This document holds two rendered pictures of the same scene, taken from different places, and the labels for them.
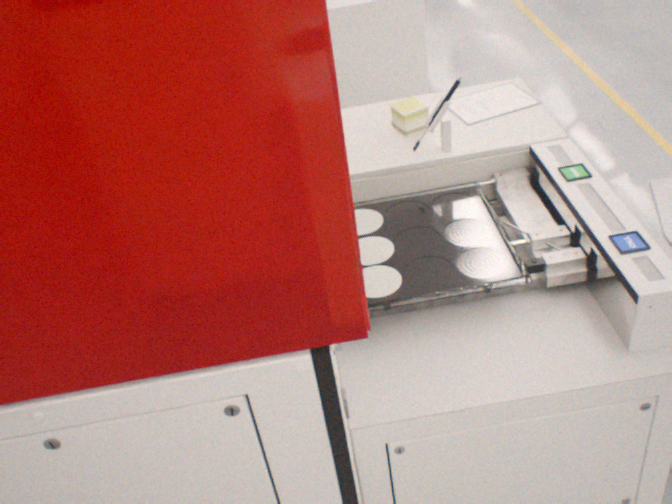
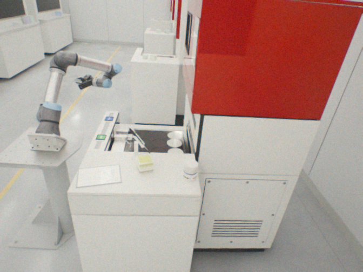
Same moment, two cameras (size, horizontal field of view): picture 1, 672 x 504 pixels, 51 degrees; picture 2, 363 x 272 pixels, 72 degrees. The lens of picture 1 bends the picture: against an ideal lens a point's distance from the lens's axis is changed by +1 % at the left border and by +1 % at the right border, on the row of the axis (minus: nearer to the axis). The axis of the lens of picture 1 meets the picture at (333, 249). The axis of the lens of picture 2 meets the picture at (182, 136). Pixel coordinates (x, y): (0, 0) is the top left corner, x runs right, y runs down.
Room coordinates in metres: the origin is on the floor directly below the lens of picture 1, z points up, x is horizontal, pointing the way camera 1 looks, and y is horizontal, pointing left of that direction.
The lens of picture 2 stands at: (2.65, -0.15, 1.80)
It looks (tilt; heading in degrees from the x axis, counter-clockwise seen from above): 30 degrees down; 175
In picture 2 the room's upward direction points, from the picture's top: 5 degrees clockwise
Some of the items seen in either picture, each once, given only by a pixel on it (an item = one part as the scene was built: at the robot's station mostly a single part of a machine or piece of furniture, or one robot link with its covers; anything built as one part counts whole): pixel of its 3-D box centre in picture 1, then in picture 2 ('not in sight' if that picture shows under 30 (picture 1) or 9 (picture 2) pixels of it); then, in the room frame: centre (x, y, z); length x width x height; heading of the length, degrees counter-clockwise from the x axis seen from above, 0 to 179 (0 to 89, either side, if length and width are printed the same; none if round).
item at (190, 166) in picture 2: not in sight; (190, 170); (1.64, -0.01, 1.01); 0.07 x 0.07 x 0.10
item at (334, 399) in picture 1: (316, 271); (191, 115); (1.01, 0.04, 1.02); 0.82 x 0.03 x 0.40; 1
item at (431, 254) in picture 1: (417, 241); (159, 143); (1.21, -0.18, 0.90); 0.34 x 0.34 x 0.01; 1
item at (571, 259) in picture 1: (563, 260); (122, 131); (1.07, -0.45, 0.89); 0.08 x 0.03 x 0.03; 91
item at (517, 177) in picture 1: (511, 178); not in sight; (1.40, -0.44, 0.89); 0.08 x 0.03 x 0.03; 91
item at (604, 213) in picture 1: (595, 232); (106, 137); (1.15, -0.55, 0.89); 0.55 x 0.09 x 0.14; 1
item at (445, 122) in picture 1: (438, 126); (139, 145); (1.46, -0.29, 1.03); 0.06 x 0.04 x 0.13; 91
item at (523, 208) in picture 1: (535, 227); (119, 147); (1.23, -0.45, 0.87); 0.36 x 0.08 x 0.03; 1
